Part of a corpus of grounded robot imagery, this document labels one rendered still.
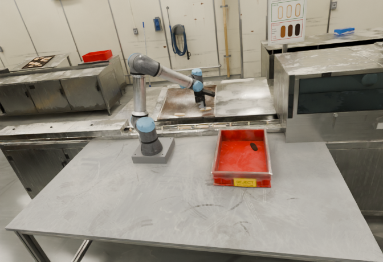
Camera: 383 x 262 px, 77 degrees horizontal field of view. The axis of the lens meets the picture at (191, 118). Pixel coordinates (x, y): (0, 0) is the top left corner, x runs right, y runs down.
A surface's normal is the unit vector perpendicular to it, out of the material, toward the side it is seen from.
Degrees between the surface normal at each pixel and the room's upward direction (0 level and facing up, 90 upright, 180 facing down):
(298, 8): 90
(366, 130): 90
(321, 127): 89
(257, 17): 90
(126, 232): 0
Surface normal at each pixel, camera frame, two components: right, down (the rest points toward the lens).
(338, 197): -0.14, -0.88
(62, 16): -0.14, 0.48
